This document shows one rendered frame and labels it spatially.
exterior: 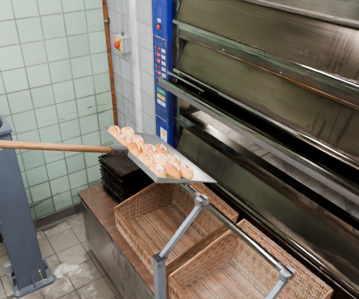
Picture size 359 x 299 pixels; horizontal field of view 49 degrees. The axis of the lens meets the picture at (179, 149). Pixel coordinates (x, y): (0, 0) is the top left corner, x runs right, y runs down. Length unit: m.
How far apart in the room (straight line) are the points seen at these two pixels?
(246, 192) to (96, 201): 1.07
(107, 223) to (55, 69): 1.13
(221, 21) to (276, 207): 0.89
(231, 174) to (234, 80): 0.52
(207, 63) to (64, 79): 1.25
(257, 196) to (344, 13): 0.95
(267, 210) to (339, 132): 0.60
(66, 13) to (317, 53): 1.81
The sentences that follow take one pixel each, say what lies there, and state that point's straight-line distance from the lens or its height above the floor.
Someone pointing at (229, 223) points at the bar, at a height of 1.17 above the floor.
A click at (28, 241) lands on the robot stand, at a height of 0.40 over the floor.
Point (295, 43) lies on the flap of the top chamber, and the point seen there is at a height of 1.79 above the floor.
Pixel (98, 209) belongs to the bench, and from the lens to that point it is 2.61.
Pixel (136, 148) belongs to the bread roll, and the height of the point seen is 1.27.
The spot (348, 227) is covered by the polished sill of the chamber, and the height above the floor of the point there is 1.16.
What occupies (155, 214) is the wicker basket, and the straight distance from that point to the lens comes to 2.51.
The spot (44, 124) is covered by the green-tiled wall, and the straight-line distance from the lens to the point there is 3.03.
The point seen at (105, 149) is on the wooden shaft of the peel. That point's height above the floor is 1.30.
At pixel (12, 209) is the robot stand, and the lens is 2.59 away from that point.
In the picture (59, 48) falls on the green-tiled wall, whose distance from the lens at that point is 2.89.
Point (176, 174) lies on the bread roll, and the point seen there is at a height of 1.22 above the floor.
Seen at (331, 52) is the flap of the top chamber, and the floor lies 1.79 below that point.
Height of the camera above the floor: 2.22
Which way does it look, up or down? 31 degrees down
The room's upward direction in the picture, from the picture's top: straight up
